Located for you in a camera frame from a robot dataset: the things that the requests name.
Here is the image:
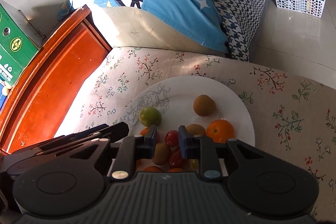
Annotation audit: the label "green lime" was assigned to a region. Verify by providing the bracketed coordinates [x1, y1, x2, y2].
[139, 107, 162, 127]
[189, 159, 199, 171]

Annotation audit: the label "white floral plate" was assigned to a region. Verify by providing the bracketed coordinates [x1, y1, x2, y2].
[121, 76, 255, 146]

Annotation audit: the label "red cherry tomato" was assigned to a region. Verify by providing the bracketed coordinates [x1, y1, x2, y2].
[169, 148, 189, 169]
[165, 130, 179, 147]

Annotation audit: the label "red wooden cabinet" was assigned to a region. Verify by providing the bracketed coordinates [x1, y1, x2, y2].
[1, 6, 112, 153]

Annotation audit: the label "cream sofa armrest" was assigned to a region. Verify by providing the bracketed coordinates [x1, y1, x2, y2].
[90, 6, 226, 57]

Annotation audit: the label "orange tangerine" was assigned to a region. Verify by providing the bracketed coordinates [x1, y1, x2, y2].
[139, 127, 149, 136]
[143, 166, 164, 173]
[206, 119, 236, 143]
[168, 168, 185, 173]

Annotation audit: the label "green cardboard box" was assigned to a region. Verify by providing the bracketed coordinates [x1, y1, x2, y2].
[0, 0, 43, 86]

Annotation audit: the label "brown kiwi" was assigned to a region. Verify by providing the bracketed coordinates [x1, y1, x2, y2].
[152, 143, 171, 165]
[186, 124, 206, 136]
[193, 94, 217, 117]

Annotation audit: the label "white perforated plastic basket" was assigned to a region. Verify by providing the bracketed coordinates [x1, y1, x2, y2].
[275, 0, 326, 18]

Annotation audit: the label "cream round objects on cabinet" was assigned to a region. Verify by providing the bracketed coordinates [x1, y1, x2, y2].
[1, 85, 12, 97]

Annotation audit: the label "brown kiwi front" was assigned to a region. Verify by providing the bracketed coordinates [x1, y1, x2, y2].
[152, 143, 171, 165]

